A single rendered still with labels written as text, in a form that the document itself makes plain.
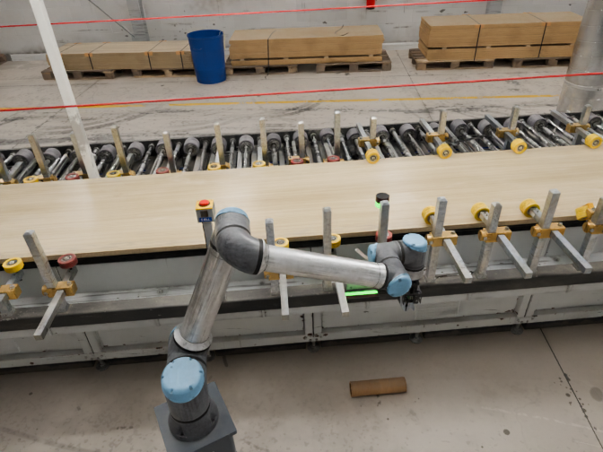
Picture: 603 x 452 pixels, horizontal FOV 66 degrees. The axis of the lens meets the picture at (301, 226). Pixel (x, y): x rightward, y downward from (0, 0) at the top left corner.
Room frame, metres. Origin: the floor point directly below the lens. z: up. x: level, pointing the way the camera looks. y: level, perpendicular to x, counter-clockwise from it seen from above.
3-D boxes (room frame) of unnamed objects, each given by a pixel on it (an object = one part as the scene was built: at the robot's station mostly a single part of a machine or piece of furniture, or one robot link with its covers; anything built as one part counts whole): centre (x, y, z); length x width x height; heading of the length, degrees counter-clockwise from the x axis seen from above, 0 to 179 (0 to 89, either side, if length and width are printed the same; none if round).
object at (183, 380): (1.08, 0.45, 0.79); 0.17 x 0.15 x 0.18; 8
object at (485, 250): (1.71, -0.86, 0.88); 0.04 x 0.04 x 0.48; 3
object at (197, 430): (1.07, 0.45, 0.65); 0.19 x 0.19 x 0.10
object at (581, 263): (1.68, -1.15, 0.95); 0.50 x 0.04 x 0.04; 3
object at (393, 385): (1.58, -0.38, 0.04); 0.30 x 0.08 x 0.08; 93
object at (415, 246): (1.37, -0.41, 1.14); 0.10 x 0.09 x 0.12; 98
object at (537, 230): (1.72, -1.13, 0.95); 0.14 x 0.06 x 0.05; 93
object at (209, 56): (7.43, 1.31, 0.36); 0.59 x 0.57 x 0.73; 177
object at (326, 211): (1.67, -0.11, 0.92); 0.04 x 0.04 x 0.48; 3
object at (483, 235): (1.71, -0.88, 0.95); 0.14 x 0.06 x 0.05; 93
